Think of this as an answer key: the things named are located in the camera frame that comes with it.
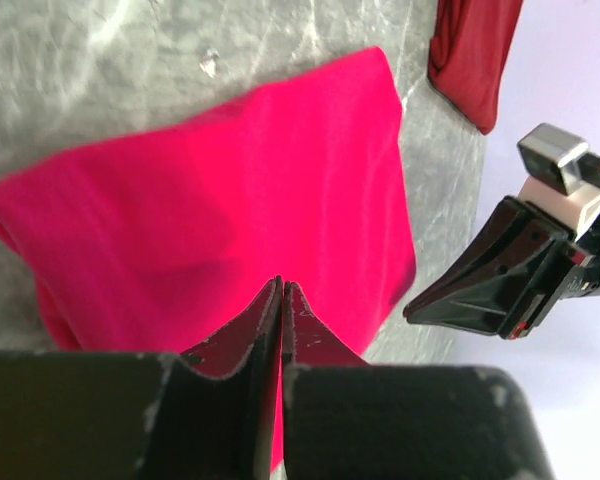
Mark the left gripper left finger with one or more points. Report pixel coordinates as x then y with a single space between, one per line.
236 370

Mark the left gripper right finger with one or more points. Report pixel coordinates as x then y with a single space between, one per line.
307 341

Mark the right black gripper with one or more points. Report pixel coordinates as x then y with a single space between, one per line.
528 255

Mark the bright red t-shirt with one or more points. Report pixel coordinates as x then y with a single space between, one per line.
143 246

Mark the folded dark red t-shirt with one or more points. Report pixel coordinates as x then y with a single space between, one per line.
468 53

